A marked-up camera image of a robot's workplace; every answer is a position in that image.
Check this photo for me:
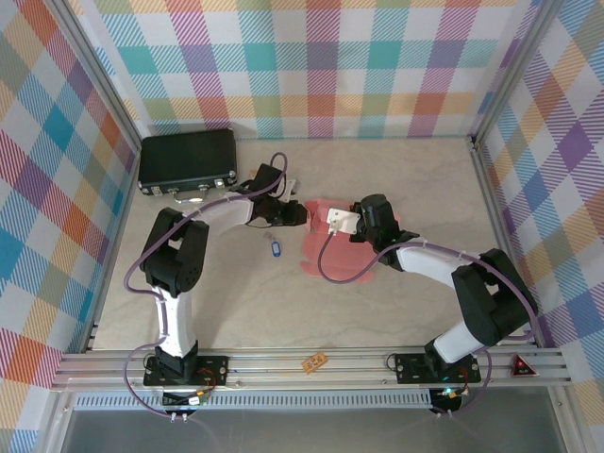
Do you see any pink paper box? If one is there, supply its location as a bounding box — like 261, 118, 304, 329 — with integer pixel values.
300, 197, 402, 287

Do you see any blue key tag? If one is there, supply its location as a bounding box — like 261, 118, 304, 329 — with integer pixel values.
261, 229, 284, 260

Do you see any black briefcase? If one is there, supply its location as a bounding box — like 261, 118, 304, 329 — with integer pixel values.
137, 129, 240, 205

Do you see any small controller board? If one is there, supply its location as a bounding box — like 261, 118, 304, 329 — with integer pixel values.
162, 390, 209, 410
431, 386, 466, 411

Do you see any grey metal panel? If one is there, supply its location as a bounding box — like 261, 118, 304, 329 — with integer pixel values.
59, 409, 567, 453

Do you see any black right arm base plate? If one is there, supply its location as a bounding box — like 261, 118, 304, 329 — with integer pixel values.
394, 351, 482, 384

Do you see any aluminium frame rail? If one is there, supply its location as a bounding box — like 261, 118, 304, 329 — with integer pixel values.
51, 346, 572, 391

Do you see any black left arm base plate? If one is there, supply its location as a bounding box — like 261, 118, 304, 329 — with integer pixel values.
143, 354, 230, 389

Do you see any slotted grey cable duct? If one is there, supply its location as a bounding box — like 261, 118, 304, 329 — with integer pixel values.
73, 390, 435, 411

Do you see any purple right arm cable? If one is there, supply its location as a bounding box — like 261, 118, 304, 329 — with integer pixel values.
316, 233, 540, 419

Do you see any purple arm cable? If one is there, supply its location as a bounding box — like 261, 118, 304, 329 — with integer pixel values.
316, 233, 540, 419
122, 151, 289, 421

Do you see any aluminium frame post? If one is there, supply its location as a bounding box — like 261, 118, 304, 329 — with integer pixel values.
44, 0, 145, 152
466, 0, 562, 147

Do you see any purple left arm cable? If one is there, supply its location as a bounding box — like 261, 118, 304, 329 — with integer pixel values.
122, 151, 289, 421

